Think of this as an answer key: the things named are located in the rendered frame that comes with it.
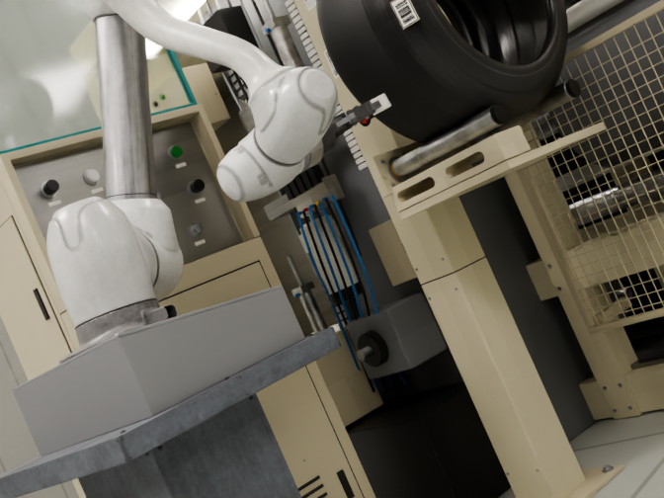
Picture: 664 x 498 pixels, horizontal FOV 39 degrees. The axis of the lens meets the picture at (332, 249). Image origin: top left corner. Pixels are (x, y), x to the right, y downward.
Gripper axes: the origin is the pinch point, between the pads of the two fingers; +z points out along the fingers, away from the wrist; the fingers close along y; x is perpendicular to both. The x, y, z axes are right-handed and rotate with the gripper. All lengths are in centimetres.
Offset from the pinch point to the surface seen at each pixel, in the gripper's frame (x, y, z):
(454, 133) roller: 13.1, 1.0, 17.7
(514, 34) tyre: 0, 6, 62
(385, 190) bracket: 16.9, 23.8, 13.4
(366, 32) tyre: -14.5, 0.2, 8.5
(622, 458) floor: 108, 24, 39
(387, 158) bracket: 10.7, 23.4, 18.6
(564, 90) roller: 17.4, -9.8, 45.3
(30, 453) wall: 47, 297, -2
